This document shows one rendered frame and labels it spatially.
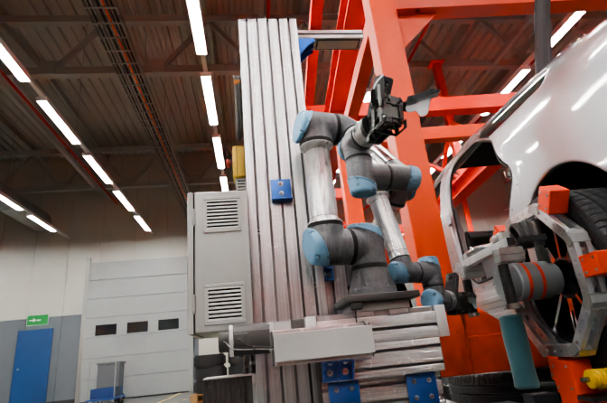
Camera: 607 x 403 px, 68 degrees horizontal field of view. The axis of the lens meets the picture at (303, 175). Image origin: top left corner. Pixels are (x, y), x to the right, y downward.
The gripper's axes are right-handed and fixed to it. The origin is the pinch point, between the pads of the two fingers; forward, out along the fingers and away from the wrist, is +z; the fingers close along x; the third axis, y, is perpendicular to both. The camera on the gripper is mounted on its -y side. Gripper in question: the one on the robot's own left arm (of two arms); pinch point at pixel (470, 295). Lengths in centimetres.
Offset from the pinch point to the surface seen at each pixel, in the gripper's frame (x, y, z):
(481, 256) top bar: 12.7, -13.0, -10.3
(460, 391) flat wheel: -39, 41, 54
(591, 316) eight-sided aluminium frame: 43.4, 13.1, -13.0
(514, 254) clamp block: 28.5, -9.3, -22.9
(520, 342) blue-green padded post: 14.8, 19.3, 1.7
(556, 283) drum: 33.2, 0.3, 0.1
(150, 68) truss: -607, -525, 182
